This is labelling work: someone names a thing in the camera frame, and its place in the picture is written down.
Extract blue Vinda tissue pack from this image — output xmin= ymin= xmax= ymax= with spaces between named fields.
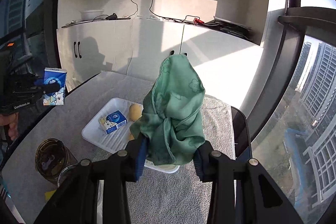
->
xmin=43 ymin=68 xmax=67 ymax=106

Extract yellow sponge block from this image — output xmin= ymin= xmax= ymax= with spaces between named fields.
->
xmin=45 ymin=189 xmax=56 ymax=202

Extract tan beauty sponge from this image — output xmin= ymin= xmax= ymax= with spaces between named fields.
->
xmin=129 ymin=103 xmax=142 ymax=122

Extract green patterned cloth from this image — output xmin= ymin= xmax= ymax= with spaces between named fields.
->
xmin=130 ymin=55 xmax=206 ymax=165

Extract person's left hand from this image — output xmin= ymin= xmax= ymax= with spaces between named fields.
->
xmin=0 ymin=113 xmax=19 ymax=141

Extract amber glass tumbler green sleeve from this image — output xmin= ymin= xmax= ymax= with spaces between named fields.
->
xmin=35 ymin=138 xmax=77 ymax=185

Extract grey fluffy table towel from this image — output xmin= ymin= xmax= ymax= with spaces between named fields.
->
xmin=1 ymin=70 xmax=237 ymax=224

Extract white plastic tray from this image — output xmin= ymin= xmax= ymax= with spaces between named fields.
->
xmin=81 ymin=97 xmax=181 ymax=174

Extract white bowl on counter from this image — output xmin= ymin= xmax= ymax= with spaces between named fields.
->
xmin=80 ymin=10 xmax=104 ymax=21

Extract white lower cabinet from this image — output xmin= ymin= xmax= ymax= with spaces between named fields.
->
xmin=57 ymin=17 xmax=263 ymax=105

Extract dark papers stack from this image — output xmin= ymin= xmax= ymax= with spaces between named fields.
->
xmin=204 ymin=16 xmax=253 ymax=41

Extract red gadget on counter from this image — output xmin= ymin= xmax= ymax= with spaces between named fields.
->
xmin=193 ymin=18 xmax=205 ymax=24

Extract black charger cable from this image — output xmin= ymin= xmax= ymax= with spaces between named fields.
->
xmin=129 ymin=0 xmax=195 ymax=24

